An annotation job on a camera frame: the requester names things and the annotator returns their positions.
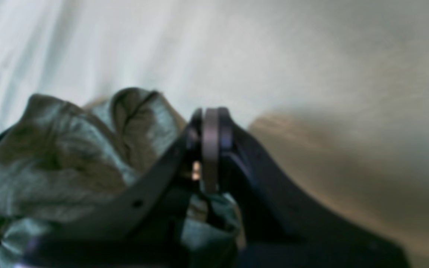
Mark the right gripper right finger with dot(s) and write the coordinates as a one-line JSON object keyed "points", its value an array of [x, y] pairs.
{"points": [[284, 226]]}

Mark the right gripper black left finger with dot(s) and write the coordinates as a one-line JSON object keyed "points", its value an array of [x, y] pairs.
{"points": [[141, 228]]}

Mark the green T-shirt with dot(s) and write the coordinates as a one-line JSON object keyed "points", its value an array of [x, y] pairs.
{"points": [[60, 162]]}

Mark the light green table cloth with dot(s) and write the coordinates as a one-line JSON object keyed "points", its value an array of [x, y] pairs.
{"points": [[336, 90]]}

